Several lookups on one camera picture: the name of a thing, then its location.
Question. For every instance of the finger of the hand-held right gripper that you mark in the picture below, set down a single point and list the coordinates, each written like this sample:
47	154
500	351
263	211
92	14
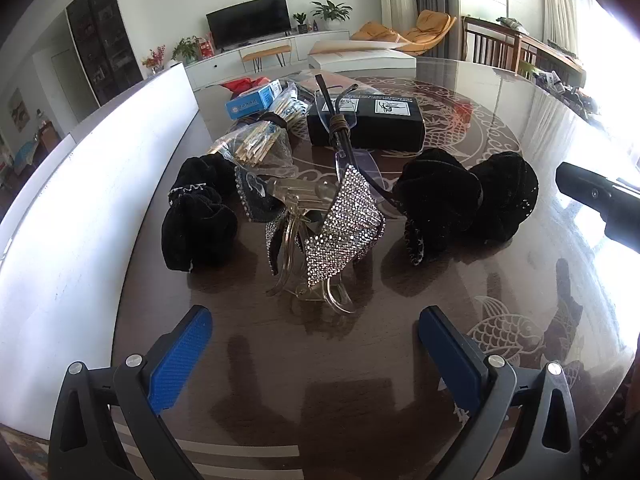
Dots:
582	185

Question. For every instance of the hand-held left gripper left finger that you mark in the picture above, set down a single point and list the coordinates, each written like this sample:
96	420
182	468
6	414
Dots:
180	355

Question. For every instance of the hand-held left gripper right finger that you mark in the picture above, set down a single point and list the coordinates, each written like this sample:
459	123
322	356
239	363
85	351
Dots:
450	355

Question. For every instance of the rhinestone bow hair claw clip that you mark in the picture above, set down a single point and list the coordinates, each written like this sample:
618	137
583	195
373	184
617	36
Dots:
345	225

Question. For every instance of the black velvet scrunchie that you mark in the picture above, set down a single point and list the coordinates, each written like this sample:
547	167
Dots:
200	225

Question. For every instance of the large black velvet bow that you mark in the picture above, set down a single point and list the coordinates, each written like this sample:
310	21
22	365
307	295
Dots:
440	195

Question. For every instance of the dark wooden chair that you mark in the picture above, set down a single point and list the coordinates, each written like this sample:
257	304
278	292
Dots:
492	42

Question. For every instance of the black box with white labels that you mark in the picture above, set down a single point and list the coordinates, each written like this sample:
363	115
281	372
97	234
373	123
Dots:
390	130

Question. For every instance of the white curved partition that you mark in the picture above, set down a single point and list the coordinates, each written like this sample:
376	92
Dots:
90	175

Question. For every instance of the orange lounge chair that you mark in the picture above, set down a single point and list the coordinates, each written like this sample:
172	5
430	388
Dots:
430	27

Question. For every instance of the clear bag of wooden sticks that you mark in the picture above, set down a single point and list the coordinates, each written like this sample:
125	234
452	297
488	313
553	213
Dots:
255	147

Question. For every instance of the clear glasses with dark temples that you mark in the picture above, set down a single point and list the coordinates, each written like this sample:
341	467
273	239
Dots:
345	152

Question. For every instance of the white flat book box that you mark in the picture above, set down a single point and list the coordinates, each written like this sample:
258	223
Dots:
360	57

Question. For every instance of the blue and white carton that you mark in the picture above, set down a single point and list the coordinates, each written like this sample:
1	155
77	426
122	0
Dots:
247	105

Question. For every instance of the clear bag of white sticks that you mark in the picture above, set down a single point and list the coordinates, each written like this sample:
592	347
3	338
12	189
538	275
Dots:
290	105

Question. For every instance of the red packet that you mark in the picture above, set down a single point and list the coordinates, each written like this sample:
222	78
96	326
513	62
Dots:
240	85

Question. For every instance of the white television cabinet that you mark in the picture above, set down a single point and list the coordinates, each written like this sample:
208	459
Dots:
220	67

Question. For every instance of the red flowers in vase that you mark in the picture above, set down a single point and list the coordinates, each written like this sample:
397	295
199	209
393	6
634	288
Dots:
156	57

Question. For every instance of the large green potted plant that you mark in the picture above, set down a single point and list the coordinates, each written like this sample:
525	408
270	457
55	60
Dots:
330	12

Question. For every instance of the bushy green potted plant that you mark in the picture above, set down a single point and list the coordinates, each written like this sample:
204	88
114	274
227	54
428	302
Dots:
186	49

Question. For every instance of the red gift box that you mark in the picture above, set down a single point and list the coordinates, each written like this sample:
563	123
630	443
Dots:
206	46

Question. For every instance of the wooden stool with metal legs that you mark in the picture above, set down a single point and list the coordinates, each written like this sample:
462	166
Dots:
265	51

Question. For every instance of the dark glass display cabinet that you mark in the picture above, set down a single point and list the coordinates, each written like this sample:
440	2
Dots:
102	45

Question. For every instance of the small green potted plant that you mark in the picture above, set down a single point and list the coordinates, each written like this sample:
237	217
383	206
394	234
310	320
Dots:
301	22

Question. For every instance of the black television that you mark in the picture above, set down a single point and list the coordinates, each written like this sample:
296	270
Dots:
247	22

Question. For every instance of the framed wall picture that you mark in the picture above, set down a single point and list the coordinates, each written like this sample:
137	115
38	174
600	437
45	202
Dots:
19	110

